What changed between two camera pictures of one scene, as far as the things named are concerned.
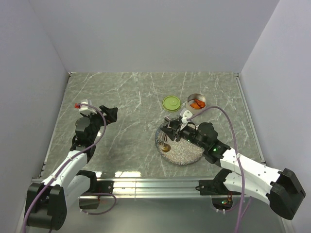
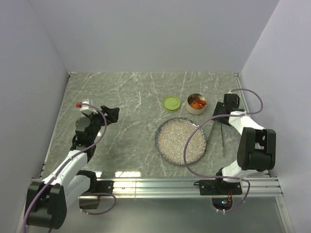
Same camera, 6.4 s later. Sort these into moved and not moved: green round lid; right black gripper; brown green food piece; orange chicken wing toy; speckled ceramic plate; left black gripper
Moved: right black gripper; brown green food piece
Not moved: left black gripper; green round lid; orange chicken wing toy; speckled ceramic plate
